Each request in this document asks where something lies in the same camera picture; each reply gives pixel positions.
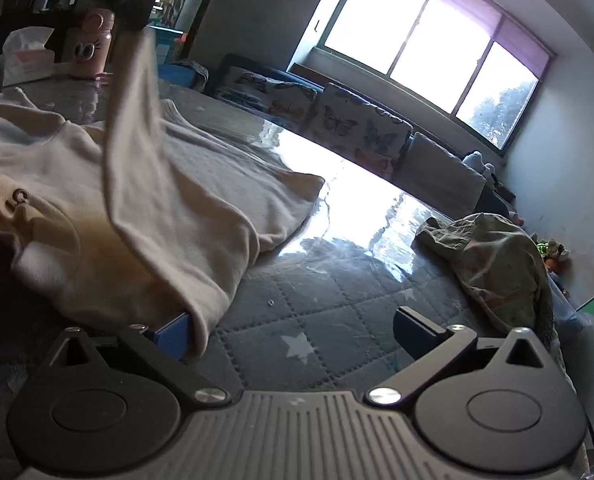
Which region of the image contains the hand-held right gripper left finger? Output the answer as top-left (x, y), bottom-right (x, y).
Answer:
top-left (41, 312), bottom-right (228, 407)

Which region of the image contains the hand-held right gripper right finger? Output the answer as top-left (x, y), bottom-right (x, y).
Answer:
top-left (368, 305), bottom-right (566, 407)

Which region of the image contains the cream sweatshirt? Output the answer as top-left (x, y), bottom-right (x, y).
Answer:
top-left (0, 27), bottom-right (326, 364)

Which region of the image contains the pink cartoon water bottle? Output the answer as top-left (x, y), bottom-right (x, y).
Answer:
top-left (64, 8), bottom-right (114, 80)

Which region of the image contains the blue box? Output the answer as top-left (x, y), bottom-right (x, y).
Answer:
top-left (147, 22), bottom-right (190, 66)

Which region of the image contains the olive green garment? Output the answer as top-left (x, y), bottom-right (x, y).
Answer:
top-left (411, 213), bottom-right (558, 336)

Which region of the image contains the white tissue box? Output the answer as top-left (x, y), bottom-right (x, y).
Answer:
top-left (1, 26), bottom-right (56, 88)

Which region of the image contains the dark sofa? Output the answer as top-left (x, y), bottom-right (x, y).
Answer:
top-left (204, 53), bottom-right (328, 111)

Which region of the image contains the grey sofa cushion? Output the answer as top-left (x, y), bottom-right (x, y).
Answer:
top-left (393, 132), bottom-right (488, 221)

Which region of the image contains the small stuffed toy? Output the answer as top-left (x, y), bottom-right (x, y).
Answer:
top-left (536, 239), bottom-right (572, 267)

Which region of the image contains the butterfly print sofa cushion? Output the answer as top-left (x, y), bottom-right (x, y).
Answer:
top-left (215, 65), bottom-right (322, 128)
top-left (302, 83), bottom-right (414, 181)

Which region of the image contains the window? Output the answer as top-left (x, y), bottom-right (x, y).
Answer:
top-left (288, 0), bottom-right (558, 152)

